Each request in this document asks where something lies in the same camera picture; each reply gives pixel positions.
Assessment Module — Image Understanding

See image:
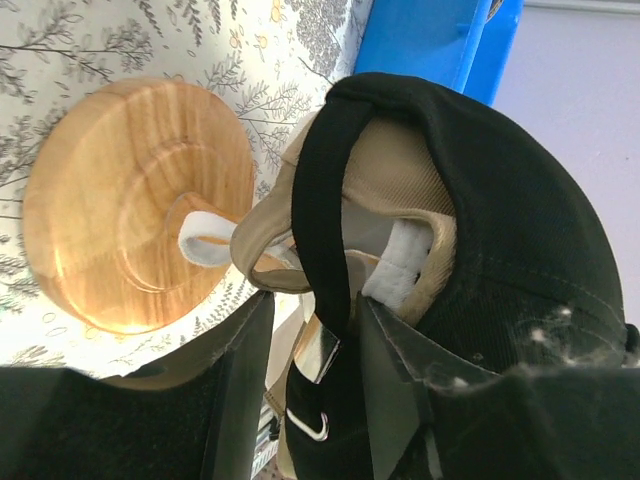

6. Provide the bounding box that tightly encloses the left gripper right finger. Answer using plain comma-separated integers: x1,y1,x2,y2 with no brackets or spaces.
356,297,639,479

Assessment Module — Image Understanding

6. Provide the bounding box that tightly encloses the blue plastic bin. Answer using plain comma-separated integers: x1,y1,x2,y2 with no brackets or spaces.
354,0,524,105

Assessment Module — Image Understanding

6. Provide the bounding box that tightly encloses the floral table mat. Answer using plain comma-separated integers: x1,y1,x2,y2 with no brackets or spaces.
1,1,371,378

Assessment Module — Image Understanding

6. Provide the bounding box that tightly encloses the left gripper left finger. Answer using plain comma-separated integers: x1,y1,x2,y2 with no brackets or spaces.
1,291,275,479

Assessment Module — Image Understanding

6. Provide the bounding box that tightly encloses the black cap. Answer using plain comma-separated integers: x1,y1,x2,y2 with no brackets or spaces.
282,73,639,479

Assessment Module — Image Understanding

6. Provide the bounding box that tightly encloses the tan baseball cap with logo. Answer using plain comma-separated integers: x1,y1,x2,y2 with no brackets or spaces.
99,112,459,480

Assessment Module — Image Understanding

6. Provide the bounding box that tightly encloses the wooden hat stand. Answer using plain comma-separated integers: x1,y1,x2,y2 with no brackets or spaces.
22,78,254,335

